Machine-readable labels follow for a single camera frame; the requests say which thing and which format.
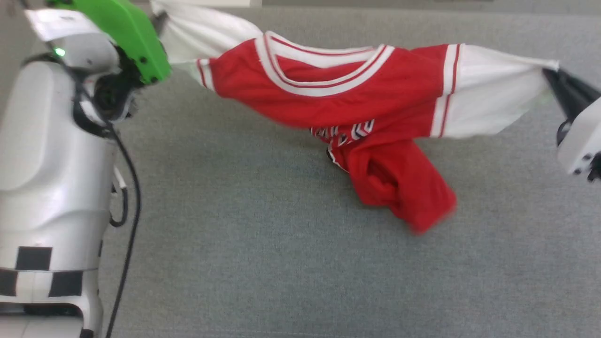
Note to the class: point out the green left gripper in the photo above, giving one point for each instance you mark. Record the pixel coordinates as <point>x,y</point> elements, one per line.
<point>127,33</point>

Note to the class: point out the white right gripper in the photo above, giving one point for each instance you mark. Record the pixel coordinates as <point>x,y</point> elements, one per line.
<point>582,136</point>

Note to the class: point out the red white basketball jersey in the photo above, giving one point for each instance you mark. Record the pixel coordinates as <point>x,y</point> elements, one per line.
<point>357,94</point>

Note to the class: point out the white grey robot left arm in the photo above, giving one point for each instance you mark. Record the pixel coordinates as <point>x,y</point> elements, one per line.
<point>47,164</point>

